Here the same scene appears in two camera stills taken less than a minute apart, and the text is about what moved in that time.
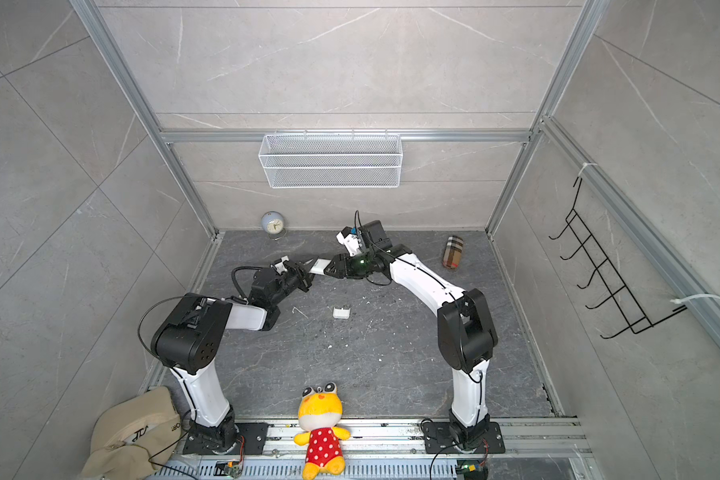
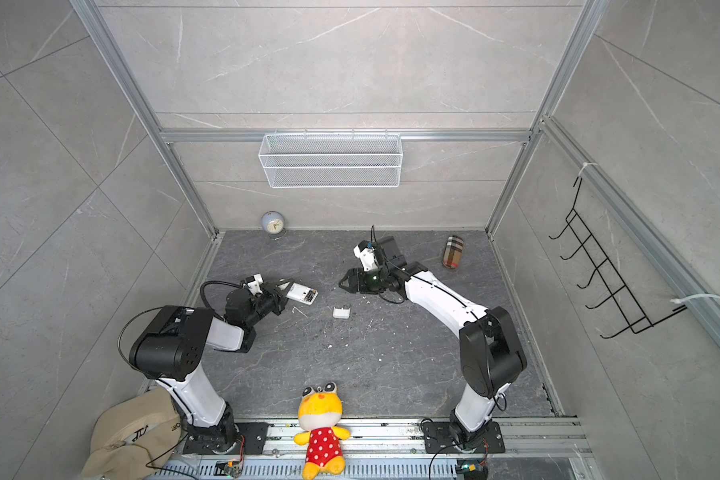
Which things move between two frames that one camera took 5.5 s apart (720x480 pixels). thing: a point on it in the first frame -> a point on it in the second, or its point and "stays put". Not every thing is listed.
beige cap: x=133 y=436 stays put
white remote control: x=319 y=266 -> x=302 y=294
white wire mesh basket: x=330 y=161 stays put
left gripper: x=301 y=273 -> x=280 y=307
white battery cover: x=341 y=313 stays put
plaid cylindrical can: x=452 y=254 stays put
